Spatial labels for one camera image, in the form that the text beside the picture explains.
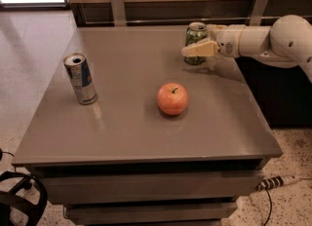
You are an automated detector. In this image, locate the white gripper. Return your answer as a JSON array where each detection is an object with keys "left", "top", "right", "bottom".
[{"left": 181, "top": 24, "right": 245, "bottom": 57}]

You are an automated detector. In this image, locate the green soda can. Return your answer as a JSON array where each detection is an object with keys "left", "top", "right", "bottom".
[{"left": 184, "top": 21, "right": 208, "bottom": 65}]

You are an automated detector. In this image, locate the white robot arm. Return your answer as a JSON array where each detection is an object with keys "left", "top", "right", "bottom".
[{"left": 181, "top": 15, "right": 312, "bottom": 82}]

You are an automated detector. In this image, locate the silver blue energy drink can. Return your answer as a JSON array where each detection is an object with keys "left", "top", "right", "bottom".
[{"left": 63, "top": 53, "right": 98, "bottom": 105}]

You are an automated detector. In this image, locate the red apple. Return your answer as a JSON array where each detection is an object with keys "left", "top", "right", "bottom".
[{"left": 157, "top": 83, "right": 188, "bottom": 116}]

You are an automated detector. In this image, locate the grey drawer cabinet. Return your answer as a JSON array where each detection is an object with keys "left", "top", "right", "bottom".
[{"left": 14, "top": 26, "right": 282, "bottom": 226}]

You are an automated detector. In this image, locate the upper grey drawer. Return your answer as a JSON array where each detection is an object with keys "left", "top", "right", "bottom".
[{"left": 42, "top": 171, "right": 262, "bottom": 205}]

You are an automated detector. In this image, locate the grey drawer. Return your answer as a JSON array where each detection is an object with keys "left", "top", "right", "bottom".
[
  {"left": 42, "top": 171, "right": 262, "bottom": 205},
  {"left": 65, "top": 203, "right": 237, "bottom": 225}
]

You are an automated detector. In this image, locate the lower grey drawer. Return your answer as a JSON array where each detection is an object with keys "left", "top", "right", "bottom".
[{"left": 65, "top": 203, "right": 237, "bottom": 225}]

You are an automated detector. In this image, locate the black office chair base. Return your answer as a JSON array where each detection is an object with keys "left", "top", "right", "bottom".
[{"left": 0, "top": 170, "right": 48, "bottom": 226}]

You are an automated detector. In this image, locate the right metal bracket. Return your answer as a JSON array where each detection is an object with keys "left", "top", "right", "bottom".
[{"left": 249, "top": 0, "right": 269, "bottom": 26}]

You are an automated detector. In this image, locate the metal bracket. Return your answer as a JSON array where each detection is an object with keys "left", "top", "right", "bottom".
[
  {"left": 110, "top": 0, "right": 127, "bottom": 26},
  {"left": 249, "top": 0, "right": 269, "bottom": 26}
]

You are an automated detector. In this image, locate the left metal bracket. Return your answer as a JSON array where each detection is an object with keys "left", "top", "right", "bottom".
[{"left": 110, "top": 0, "right": 127, "bottom": 26}]

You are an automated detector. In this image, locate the metal rail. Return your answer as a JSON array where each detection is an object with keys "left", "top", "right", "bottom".
[{"left": 86, "top": 16, "right": 282, "bottom": 26}]

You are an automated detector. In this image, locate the black white striped cable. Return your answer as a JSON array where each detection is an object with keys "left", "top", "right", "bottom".
[{"left": 254, "top": 174, "right": 312, "bottom": 226}]

